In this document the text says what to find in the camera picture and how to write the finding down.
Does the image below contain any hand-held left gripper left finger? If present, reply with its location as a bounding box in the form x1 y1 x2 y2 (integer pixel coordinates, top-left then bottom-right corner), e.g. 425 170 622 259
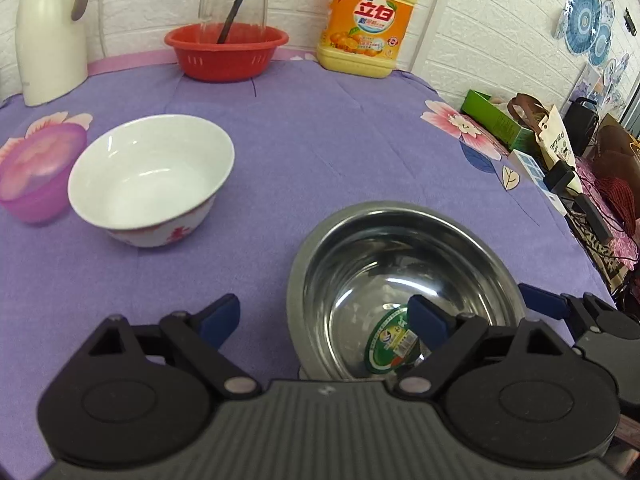
85 294 263 401

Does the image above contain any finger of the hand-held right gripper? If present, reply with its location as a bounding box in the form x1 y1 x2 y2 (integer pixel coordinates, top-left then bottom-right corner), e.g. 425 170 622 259
518 283 640 342

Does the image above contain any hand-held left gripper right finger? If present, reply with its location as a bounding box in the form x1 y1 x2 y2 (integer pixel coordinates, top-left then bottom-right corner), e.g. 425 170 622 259
385 294 571 403

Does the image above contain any stainless steel bowl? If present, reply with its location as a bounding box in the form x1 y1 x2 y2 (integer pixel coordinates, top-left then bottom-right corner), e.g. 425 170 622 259
286 201 528 383

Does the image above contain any black power brick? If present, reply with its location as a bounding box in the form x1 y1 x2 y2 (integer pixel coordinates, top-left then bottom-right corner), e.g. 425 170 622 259
572 194 615 246

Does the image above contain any pink patterned cloth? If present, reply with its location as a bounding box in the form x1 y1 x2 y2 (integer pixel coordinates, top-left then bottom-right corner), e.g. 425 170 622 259
565 160 640 301

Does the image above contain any black power adapter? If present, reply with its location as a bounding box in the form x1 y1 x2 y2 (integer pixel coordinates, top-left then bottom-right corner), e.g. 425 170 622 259
543 160 583 195

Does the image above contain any white and blue box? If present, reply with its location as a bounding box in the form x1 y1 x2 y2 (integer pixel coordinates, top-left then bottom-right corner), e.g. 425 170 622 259
507 149 571 216

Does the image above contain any white bowl with red print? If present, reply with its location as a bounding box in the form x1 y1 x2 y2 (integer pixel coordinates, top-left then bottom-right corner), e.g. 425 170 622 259
67 114 236 248

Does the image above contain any beige tote bag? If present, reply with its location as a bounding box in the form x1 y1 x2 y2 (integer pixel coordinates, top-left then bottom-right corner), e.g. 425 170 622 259
506 92 583 173

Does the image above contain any brown bag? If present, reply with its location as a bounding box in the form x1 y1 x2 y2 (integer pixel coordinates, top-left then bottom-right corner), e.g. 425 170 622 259
592 115 640 201

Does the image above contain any black speaker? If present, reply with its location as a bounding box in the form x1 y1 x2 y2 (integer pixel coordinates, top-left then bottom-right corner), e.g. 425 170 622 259
563 97 601 156

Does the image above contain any purple floral tablecloth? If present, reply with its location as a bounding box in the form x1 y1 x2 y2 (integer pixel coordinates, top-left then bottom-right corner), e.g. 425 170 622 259
0 50 621 480

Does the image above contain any green cardboard box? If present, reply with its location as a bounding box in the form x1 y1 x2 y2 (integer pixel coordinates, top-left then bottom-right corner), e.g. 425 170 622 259
460 89 538 155

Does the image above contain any purple plastic container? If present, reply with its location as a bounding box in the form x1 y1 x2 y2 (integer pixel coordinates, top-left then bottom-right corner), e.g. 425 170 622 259
0 122 88 224

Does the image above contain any red plastic basket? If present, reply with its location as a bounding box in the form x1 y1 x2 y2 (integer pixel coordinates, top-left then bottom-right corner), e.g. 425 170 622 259
164 23 290 82

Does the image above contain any small blue paper fan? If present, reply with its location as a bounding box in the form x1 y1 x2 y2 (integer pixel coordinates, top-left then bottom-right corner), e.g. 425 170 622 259
589 22 612 67

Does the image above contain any large blue paper fan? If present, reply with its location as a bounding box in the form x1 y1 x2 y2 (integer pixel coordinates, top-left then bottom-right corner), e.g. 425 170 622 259
565 0 603 56

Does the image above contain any yellow detergent bottle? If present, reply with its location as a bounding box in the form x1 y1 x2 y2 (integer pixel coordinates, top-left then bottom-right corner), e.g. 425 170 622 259
316 0 441 79

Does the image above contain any black stirring stick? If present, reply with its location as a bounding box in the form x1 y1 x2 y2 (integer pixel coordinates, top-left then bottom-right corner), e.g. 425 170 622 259
216 0 264 44

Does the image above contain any white thermos jug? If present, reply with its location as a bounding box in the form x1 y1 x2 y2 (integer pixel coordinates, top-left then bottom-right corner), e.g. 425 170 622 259
15 0 92 107

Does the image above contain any wall picture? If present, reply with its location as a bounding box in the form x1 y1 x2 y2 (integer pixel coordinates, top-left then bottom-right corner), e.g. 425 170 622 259
562 65 601 116

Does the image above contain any white wall cable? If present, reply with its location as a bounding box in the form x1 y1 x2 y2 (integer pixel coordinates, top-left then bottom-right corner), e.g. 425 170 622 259
97 0 109 58

